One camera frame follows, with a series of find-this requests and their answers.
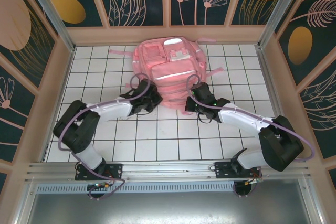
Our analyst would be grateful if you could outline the grey metal sheet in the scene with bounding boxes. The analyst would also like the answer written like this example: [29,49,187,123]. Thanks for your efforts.
[15,192,323,224]

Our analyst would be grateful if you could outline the dark wall panel cream circle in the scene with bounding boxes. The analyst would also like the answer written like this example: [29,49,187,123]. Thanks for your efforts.
[0,0,58,90]

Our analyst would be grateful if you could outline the dark wall panel yellow oval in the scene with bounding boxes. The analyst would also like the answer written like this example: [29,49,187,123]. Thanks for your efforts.
[39,0,108,28]

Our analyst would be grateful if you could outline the pink student backpack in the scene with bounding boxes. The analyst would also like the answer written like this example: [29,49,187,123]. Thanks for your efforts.
[109,36,224,116]

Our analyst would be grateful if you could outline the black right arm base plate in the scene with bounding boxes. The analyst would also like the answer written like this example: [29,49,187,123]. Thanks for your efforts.
[214,161,263,180]

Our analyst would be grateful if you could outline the dark wall panel three flowers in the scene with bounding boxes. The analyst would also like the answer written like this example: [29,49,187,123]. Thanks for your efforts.
[167,0,234,28]

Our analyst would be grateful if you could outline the slotted grey cable duct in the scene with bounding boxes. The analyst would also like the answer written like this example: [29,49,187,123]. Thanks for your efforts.
[34,183,309,195]

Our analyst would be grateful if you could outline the dark wall panel orange oval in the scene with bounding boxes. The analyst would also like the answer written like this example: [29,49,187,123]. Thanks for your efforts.
[272,0,336,87]

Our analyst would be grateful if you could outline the dark wall panel feather outlines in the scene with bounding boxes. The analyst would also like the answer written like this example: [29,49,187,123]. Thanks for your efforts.
[296,69,336,162]

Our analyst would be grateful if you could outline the dark wall panel single flower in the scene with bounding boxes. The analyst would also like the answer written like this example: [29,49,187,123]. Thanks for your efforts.
[0,50,40,163]

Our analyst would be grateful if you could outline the aluminium mounting rail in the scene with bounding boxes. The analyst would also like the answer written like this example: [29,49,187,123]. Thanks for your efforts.
[25,163,312,184]

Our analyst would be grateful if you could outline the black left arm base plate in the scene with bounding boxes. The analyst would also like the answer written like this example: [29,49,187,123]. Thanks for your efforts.
[75,163,124,182]

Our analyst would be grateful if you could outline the aluminium frame post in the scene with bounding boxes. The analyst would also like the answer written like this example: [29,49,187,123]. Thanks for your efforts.
[258,0,299,49]
[28,0,76,51]

